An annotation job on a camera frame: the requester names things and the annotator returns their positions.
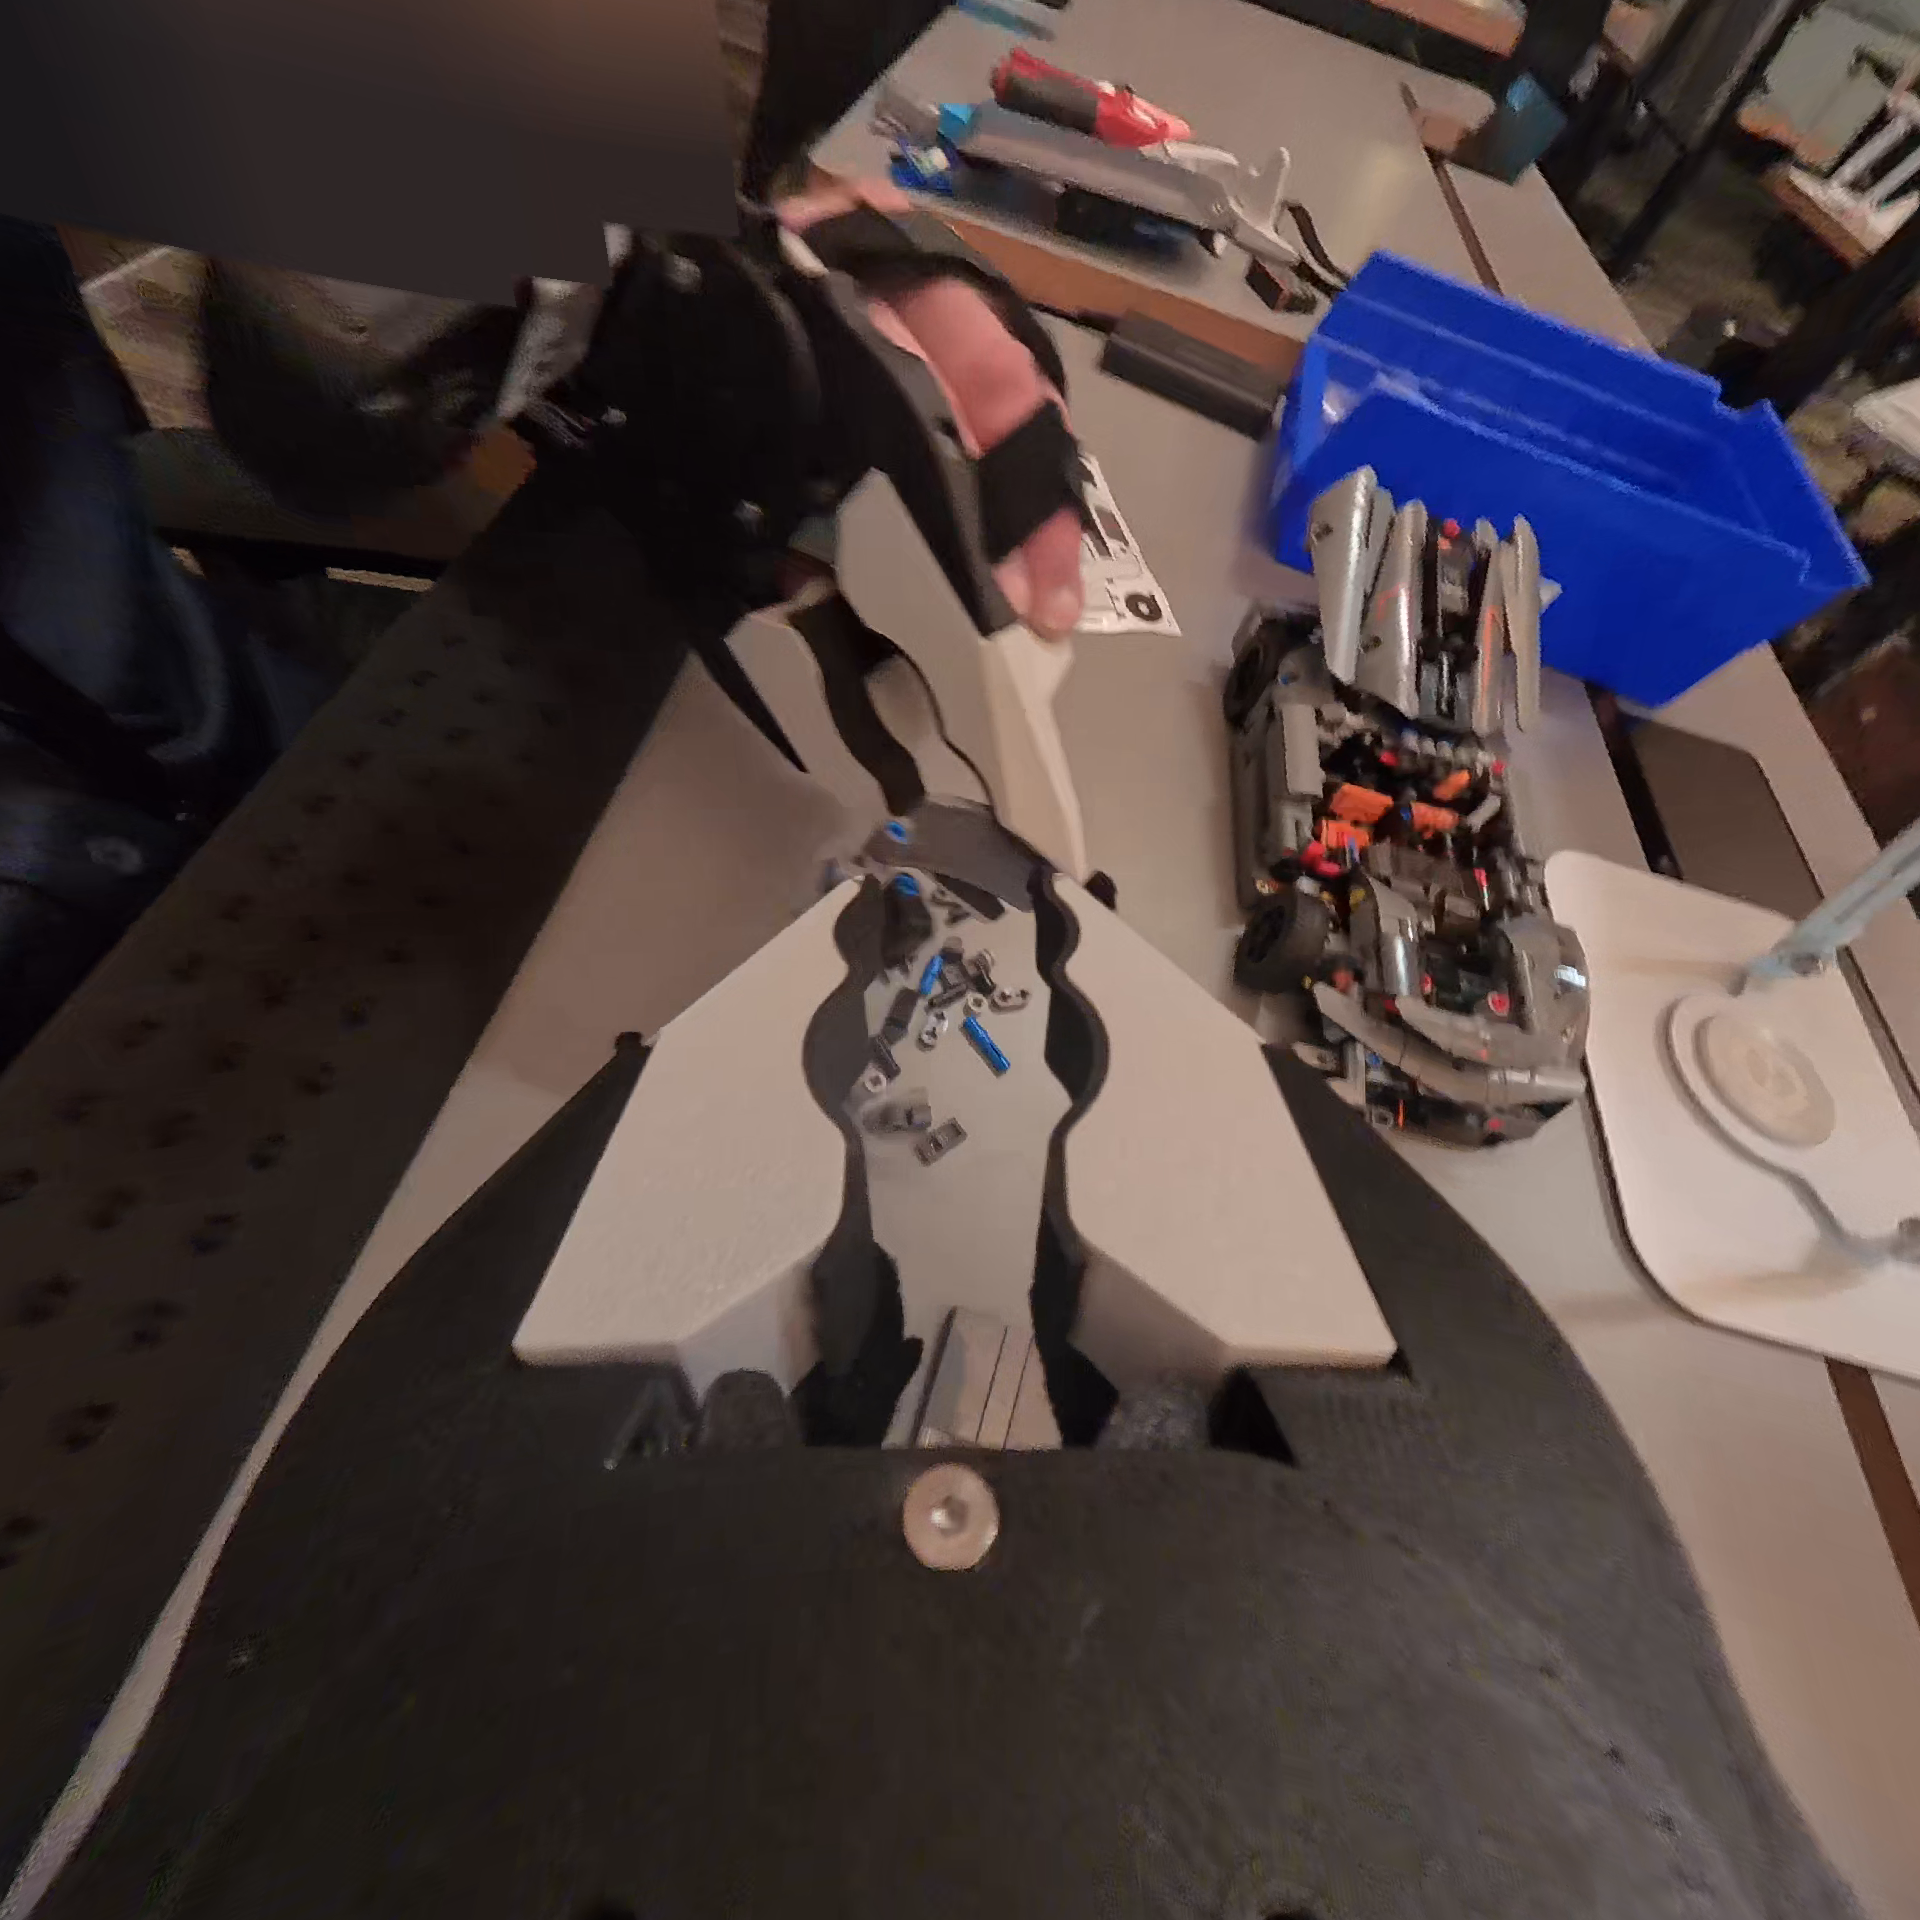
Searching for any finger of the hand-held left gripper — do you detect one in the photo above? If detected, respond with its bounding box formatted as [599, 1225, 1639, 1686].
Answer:
[832, 474, 1088, 879]
[719, 592, 933, 821]

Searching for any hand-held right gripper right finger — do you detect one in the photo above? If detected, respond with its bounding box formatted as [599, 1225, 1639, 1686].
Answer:
[1027, 867, 1412, 1451]

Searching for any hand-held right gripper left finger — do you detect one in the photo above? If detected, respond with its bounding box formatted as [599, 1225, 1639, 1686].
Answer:
[512, 873, 922, 1451]

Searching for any dark grey lego fender assembly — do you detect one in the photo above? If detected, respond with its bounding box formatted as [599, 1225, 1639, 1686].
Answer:
[815, 794, 1121, 966]

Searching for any grey lego car model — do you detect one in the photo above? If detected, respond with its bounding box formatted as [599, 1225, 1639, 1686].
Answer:
[1219, 465, 1596, 1154]

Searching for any lego sticker sheet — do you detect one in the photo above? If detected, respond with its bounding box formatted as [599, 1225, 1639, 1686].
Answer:
[1070, 451, 1188, 641]

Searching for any cluster of small lego connectors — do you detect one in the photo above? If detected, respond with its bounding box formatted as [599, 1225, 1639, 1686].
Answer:
[851, 934, 1038, 1169]

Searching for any person's left hand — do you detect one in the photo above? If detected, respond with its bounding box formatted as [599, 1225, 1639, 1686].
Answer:
[778, 178, 1090, 636]

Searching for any black rectangular block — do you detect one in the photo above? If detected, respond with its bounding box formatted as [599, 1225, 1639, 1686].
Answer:
[1098, 309, 1294, 442]

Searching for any black office chair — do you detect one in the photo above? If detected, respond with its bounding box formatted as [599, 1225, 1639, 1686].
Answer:
[734, 0, 964, 200]

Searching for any grey flat device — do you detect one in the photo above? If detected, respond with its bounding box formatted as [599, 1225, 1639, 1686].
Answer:
[872, 83, 1248, 260]

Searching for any red and black tool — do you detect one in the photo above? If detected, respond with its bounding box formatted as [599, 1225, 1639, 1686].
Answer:
[987, 46, 1204, 157]

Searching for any white plastic object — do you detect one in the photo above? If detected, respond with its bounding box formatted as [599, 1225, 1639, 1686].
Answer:
[1200, 147, 1300, 260]

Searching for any blue plastic bin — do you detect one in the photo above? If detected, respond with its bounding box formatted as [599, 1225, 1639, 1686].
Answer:
[1266, 247, 1869, 711]

